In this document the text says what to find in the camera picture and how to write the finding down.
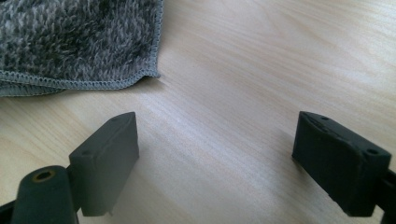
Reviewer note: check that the grey fluffy towel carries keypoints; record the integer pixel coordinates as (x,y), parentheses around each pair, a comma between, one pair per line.
(77,40)

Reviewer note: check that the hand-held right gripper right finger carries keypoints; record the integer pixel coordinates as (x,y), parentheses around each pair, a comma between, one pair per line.
(339,165)

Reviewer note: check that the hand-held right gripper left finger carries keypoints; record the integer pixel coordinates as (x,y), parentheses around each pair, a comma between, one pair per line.
(106,161)

